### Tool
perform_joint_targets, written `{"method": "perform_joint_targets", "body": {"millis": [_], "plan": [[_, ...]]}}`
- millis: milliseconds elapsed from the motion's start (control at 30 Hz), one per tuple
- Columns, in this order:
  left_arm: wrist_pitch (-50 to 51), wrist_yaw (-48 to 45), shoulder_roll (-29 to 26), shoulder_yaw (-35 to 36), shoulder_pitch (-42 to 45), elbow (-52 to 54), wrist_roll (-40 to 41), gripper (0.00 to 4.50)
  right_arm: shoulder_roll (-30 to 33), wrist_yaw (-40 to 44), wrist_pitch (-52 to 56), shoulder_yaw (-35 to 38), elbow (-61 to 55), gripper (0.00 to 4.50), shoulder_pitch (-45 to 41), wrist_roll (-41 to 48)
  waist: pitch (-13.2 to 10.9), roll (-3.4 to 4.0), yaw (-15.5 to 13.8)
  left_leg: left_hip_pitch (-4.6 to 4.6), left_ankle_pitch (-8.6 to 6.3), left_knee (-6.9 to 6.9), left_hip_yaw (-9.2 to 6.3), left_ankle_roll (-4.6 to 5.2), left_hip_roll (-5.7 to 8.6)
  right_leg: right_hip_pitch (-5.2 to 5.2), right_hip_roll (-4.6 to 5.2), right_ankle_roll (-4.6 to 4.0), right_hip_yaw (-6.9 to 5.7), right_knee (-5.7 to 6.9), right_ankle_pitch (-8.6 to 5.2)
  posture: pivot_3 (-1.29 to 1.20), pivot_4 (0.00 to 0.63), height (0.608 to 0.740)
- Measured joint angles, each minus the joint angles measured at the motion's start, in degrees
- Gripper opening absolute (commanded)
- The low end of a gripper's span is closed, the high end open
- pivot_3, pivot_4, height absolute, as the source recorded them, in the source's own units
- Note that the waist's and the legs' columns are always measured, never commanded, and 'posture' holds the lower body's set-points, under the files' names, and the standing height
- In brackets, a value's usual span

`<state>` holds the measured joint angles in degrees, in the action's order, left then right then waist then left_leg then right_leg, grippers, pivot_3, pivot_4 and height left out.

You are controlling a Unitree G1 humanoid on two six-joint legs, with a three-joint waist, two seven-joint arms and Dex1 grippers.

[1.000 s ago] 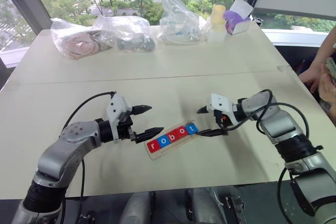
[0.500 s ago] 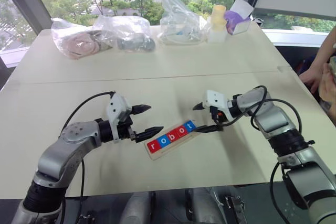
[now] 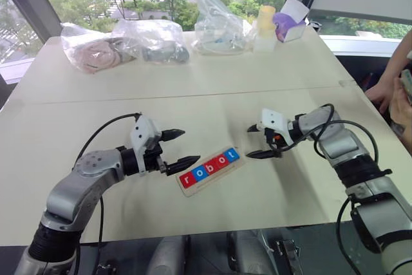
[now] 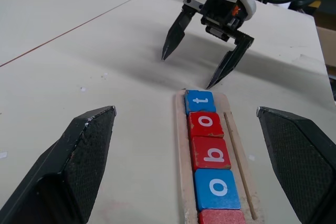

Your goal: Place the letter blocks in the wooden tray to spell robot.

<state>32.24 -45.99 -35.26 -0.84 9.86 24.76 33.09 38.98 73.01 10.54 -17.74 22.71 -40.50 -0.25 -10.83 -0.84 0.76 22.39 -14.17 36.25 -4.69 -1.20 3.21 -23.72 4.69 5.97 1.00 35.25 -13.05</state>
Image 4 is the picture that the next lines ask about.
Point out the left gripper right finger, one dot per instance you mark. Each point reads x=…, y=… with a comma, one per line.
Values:
x=302, y=161

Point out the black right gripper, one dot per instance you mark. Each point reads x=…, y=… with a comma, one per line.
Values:
x=220, y=11

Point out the red letter b block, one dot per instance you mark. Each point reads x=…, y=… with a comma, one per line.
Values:
x=200, y=148

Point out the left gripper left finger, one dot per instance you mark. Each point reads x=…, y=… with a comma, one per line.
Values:
x=65, y=171

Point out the brown cardboard box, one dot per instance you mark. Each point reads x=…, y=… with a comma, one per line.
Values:
x=328, y=45

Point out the red letter o block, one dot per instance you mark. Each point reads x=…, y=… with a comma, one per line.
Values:
x=199, y=130

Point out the red letter r block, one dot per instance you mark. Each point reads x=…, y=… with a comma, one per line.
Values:
x=220, y=217

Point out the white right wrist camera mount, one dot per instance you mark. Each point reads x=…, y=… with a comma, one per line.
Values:
x=249, y=5

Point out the blue letter t block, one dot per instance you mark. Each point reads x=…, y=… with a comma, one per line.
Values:
x=193, y=108

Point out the blue letter o block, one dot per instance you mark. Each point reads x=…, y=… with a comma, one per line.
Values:
x=207, y=200

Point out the long wooden tray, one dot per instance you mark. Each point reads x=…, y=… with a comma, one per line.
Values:
x=236, y=140

